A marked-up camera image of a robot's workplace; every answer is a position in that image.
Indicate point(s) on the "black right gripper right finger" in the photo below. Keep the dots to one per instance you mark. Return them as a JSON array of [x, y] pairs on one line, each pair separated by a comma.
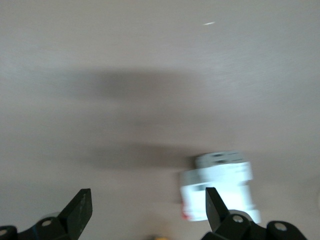
[[220, 217]]

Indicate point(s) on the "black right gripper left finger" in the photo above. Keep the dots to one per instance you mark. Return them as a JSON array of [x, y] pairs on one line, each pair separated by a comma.
[[75, 215]]

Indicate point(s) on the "white circuit breaker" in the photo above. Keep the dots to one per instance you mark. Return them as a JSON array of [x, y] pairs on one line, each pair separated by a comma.
[[225, 175]]

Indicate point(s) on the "brown table cover mat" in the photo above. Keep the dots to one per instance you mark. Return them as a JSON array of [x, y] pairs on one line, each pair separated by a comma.
[[100, 50]]

